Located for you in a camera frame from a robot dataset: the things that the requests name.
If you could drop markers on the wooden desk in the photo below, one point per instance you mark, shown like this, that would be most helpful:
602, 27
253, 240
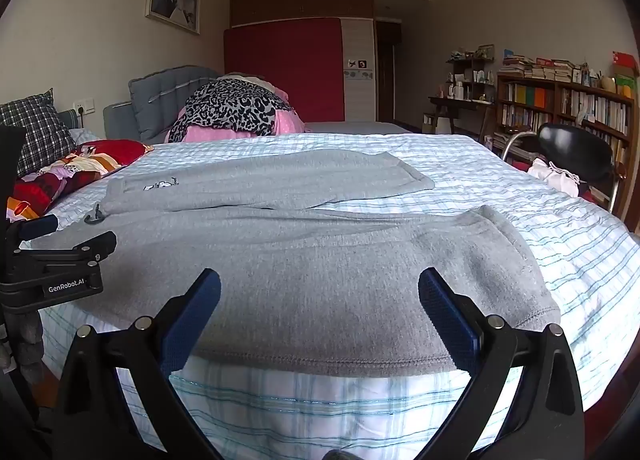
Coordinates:
455, 104

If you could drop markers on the white wall socket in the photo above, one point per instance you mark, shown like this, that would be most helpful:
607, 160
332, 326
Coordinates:
85, 106

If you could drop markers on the grey padded headboard cushion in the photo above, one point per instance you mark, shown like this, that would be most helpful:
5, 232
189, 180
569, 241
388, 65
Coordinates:
155, 89

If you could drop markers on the brown overhead cabinet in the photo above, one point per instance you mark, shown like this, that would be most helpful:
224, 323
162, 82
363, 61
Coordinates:
300, 7

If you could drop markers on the wooden bookshelf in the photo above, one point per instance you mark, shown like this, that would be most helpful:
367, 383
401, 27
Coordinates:
565, 109

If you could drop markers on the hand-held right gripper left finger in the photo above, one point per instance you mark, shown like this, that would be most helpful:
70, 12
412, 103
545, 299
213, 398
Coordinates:
192, 320

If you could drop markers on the dark wooden door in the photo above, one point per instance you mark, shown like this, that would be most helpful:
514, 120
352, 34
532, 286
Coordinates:
387, 74

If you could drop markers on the white cloth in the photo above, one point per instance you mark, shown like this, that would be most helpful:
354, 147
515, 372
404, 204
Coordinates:
555, 177

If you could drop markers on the grey sweatshirt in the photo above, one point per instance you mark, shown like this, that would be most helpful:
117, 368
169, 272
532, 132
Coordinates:
300, 280

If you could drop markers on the green box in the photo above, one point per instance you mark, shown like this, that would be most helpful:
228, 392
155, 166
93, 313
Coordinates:
625, 85

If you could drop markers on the bed with plaid sheet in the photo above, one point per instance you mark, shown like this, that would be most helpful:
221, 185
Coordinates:
550, 250

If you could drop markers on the red patterned quilt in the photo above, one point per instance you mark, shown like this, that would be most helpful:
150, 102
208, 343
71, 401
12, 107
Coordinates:
75, 164

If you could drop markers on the black white checked pillow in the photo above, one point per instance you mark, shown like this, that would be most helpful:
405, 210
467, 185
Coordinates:
35, 129

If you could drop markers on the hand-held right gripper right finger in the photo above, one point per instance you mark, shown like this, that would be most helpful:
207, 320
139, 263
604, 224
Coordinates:
447, 320

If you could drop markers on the small wooden desk shelf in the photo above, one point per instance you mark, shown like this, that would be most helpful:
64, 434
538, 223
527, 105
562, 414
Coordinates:
470, 77

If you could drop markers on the leopard print cloth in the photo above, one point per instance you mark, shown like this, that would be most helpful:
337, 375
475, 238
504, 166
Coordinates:
235, 104

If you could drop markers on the white wardrobe door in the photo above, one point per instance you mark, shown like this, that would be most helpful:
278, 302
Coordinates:
359, 94

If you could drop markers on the stack of books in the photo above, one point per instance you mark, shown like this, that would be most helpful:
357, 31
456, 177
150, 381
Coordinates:
540, 68

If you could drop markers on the red wardrobe panel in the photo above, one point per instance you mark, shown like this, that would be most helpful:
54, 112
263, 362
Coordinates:
285, 69

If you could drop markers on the black chair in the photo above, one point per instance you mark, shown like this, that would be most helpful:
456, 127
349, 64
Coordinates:
575, 149

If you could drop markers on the red box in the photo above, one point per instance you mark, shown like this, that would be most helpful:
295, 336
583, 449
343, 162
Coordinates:
625, 60

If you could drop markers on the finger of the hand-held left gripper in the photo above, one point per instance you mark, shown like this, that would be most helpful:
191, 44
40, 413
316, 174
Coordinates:
42, 225
75, 247

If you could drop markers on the person's left hand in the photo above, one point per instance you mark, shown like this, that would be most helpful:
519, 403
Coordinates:
31, 340

